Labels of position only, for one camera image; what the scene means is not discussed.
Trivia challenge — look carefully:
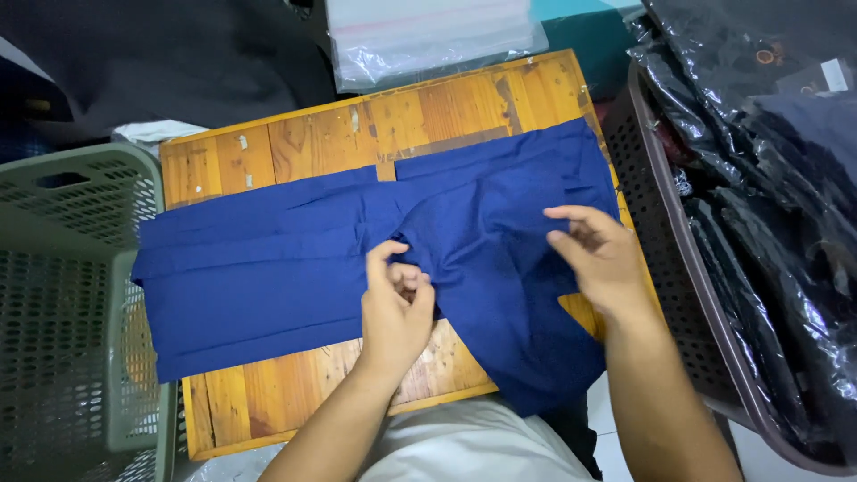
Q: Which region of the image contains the black cloth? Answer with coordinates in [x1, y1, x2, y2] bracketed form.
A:
[0, 0, 337, 131]

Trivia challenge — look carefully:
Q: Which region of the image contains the person's white shirt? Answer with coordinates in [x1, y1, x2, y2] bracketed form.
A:
[358, 395, 597, 482]

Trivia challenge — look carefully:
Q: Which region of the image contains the person's right hand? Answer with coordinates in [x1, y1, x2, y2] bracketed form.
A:
[543, 205, 653, 321]

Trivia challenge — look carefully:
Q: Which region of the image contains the brown plastic laundry basket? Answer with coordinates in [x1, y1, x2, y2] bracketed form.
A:
[601, 62, 857, 478]

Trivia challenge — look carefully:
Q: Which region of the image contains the stack of clear zip bags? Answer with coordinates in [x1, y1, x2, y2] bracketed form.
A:
[325, 0, 550, 94]

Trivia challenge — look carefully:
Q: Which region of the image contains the blue fabric garment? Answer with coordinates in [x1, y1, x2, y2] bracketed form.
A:
[131, 118, 622, 417]

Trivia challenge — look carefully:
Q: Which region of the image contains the green plastic laundry basket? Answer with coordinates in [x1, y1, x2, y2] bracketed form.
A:
[0, 142, 187, 482]

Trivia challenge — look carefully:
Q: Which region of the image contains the heap of bagged dark garments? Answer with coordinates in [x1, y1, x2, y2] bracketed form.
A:
[626, 0, 857, 466]

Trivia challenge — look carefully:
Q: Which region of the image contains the teal cloth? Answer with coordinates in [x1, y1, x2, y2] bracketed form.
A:
[532, 0, 647, 101]

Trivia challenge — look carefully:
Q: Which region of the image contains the person's left hand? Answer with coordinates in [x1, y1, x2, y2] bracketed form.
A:
[360, 240, 437, 373]

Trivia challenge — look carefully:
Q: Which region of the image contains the wooden folding board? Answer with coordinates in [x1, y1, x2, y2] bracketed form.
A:
[158, 48, 664, 461]

